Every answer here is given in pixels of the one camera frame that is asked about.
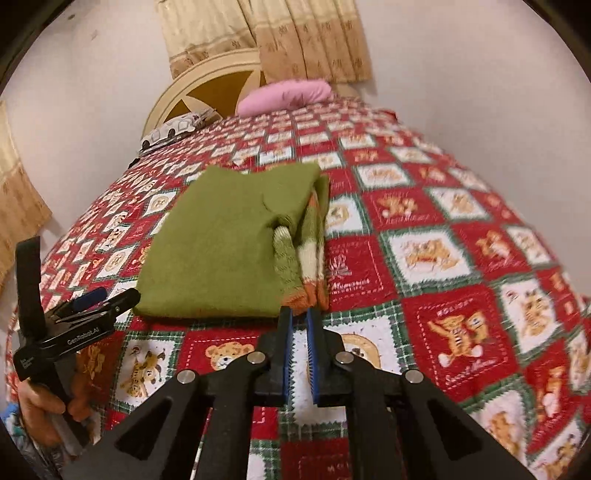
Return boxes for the green knitted sweater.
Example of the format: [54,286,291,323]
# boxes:
[134,163,329,319]

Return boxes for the person's left hand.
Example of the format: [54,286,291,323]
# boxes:
[17,373,91,447]

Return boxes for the beige curtain at left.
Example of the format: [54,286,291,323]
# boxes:
[0,102,52,288]

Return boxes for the red patchwork bear bedspread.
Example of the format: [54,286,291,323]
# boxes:
[6,94,591,480]

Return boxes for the white car-print pillow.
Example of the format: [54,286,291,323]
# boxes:
[140,108,217,152]

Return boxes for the pink pillow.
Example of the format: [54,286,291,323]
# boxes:
[236,80,334,118]

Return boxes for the cream wooden headboard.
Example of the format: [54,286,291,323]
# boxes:
[142,48,266,135]

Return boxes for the beige patterned window curtain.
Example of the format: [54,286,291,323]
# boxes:
[155,0,373,84]

